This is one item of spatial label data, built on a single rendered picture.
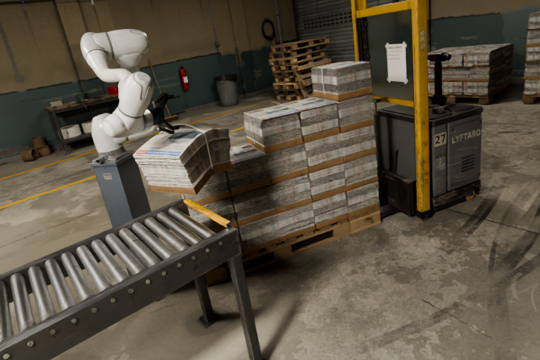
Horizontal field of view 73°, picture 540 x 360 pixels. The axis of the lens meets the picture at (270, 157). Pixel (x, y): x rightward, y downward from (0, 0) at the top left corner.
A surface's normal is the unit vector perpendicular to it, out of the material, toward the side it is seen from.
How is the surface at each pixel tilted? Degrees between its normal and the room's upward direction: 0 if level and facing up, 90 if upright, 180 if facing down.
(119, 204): 90
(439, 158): 90
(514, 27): 90
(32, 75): 90
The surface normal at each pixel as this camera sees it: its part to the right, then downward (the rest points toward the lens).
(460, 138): 0.36, 0.25
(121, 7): 0.62, 0.16
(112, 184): -0.29, 0.35
